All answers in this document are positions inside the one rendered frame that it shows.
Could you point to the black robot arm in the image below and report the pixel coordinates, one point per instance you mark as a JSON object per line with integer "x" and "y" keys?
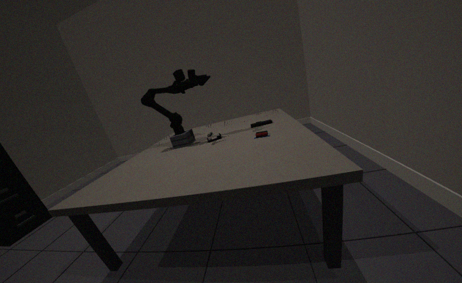
{"x": 177, "y": 87}

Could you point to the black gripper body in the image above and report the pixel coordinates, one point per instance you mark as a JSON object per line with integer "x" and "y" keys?
{"x": 191, "y": 82}

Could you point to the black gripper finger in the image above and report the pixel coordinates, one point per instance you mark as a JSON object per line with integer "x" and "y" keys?
{"x": 205, "y": 79}
{"x": 199, "y": 78}

